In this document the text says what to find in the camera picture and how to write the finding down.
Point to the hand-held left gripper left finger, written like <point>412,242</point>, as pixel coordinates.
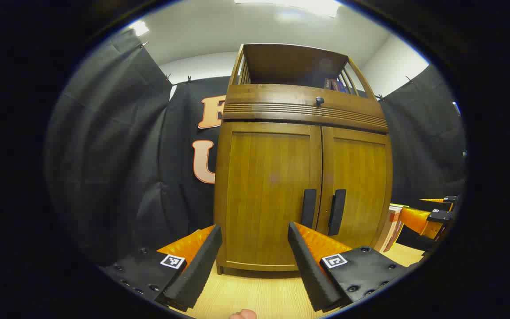
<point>197,274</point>

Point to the wooden cabinet door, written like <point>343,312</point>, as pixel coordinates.
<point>264,186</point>
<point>361,177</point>

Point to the black backdrop cloth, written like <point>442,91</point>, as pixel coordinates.
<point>117,155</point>

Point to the black drawer knob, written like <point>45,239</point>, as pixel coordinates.
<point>320,101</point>

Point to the narrow ceiling light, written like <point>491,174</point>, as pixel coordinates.
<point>140,28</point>

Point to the white and orange book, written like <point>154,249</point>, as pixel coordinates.
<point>392,226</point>

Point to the wooden cabinet drawer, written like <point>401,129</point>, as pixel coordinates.
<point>272,95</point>

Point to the maroon book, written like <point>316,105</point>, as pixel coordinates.
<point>330,84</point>

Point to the wooden double-door shoe cabinet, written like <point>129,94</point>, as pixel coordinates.
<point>290,62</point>

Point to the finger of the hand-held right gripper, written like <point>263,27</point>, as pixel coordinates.
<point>432,206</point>
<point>416,221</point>

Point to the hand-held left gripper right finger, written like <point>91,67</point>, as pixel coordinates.
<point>310,274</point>

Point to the large ceiling light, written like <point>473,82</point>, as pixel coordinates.
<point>290,5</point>

